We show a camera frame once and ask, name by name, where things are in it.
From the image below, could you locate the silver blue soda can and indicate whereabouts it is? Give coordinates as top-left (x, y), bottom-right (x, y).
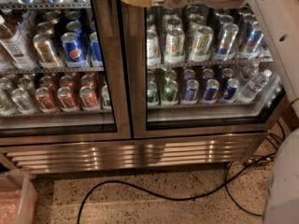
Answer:
top-left (213, 23), bottom-right (239, 61)

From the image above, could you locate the water bottle white cap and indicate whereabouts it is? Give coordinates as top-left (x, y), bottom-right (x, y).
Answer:
top-left (237, 69), bottom-right (272, 104)

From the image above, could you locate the steel fridge bottom grille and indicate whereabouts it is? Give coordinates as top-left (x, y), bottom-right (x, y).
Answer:
top-left (1, 131), bottom-right (269, 174)

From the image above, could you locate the gold soda can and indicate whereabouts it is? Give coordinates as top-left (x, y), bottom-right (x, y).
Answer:
top-left (33, 34), bottom-right (63, 69)

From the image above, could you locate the iced tea bottle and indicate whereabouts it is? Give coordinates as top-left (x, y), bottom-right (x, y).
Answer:
top-left (0, 16), bottom-right (37, 70)

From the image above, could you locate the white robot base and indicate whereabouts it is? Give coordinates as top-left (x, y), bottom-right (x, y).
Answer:
top-left (262, 129), bottom-right (299, 224)

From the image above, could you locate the blue Pepsi can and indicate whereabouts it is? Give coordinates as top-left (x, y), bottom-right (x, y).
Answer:
top-left (62, 32), bottom-right (86, 63)

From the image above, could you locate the black floor cable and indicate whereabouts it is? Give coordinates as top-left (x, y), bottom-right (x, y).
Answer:
top-left (76, 120), bottom-right (286, 224)

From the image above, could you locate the glass fridge door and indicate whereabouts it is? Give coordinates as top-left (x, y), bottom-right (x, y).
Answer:
top-left (121, 1), bottom-right (285, 139)
top-left (0, 0), bottom-right (130, 147)

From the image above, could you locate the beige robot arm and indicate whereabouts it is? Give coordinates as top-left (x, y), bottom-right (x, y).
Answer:
top-left (182, 0), bottom-right (299, 115)

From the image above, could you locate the clear plastic storage bin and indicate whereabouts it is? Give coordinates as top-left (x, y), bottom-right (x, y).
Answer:
top-left (0, 170), bottom-right (37, 224)

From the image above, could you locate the white green soda can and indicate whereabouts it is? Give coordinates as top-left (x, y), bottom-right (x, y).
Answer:
top-left (164, 28), bottom-right (185, 63)
top-left (189, 25), bottom-right (213, 62)

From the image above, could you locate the red soda can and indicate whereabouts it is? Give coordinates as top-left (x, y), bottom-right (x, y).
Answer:
top-left (57, 87), bottom-right (78, 112)

